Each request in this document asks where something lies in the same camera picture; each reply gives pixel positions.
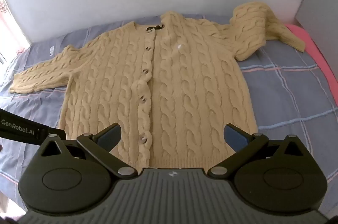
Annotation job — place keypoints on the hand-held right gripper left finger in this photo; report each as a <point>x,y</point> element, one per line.
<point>108,137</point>

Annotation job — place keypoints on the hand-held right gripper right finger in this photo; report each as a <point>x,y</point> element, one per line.
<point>235,137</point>

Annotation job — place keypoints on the blue-grey plaid bed sheet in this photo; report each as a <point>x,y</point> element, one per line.
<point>285,97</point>

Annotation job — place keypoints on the pink curtain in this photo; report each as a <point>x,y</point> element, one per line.
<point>10,28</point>

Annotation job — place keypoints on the pink cloth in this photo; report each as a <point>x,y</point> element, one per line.
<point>319,55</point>

